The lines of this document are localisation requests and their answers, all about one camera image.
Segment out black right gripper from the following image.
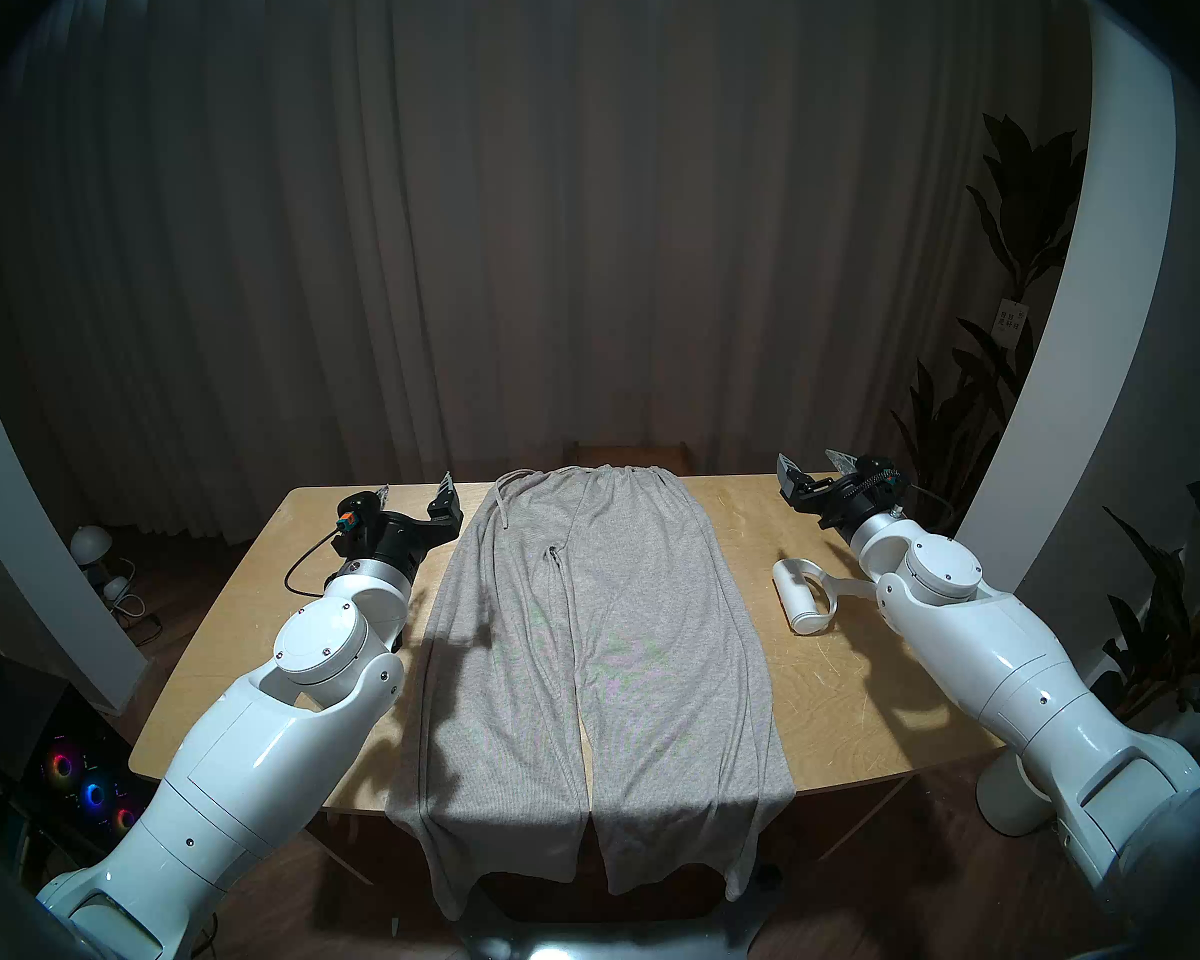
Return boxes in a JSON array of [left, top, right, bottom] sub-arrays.
[[776, 448, 902, 530]]

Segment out wooden chair back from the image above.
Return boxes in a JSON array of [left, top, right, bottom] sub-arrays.
[[565, 440, 696, 476]]

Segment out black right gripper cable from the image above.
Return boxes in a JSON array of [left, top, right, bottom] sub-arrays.
[[900, 483, 961, 529]]

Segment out white round plant pot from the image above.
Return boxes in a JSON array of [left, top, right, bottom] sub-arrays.
[[975, 746, 1061, 837]]

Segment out grey drawstring pants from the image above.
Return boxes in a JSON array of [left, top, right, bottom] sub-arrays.
[[385, 465, 797, 921]]

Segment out tall white curved arch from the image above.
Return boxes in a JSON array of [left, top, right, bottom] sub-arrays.
[[955, 8, 1176, 594]]

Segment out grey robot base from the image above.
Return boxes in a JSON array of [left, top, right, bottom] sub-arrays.
[[455, 863, 786, 960]]

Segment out white lint roller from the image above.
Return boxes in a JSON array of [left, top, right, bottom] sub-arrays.
[[772, 557, 879, 636]]

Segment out grey pleated curtain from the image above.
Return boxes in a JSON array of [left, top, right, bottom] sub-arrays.
[[0, 0, 1091, 549]]

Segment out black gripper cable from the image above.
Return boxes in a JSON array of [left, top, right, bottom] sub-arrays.
[[900, 483, 961, 529], [285, 528, 346, 599]]

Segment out tall dark leafy plant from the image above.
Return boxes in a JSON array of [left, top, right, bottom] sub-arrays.
[[890, 113, 1086, 539]]

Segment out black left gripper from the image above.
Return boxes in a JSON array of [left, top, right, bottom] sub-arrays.
[[349, 471, 463, 579]]

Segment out leafy plant in white pot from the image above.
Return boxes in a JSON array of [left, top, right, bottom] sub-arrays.
[[1090, 343, 1200, 739]]

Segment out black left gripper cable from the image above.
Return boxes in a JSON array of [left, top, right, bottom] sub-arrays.
[[285, 528, 346, 599]]

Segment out computer case with rainbow fans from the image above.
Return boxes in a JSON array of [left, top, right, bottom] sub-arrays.
[[0, 653, 161, 859]]

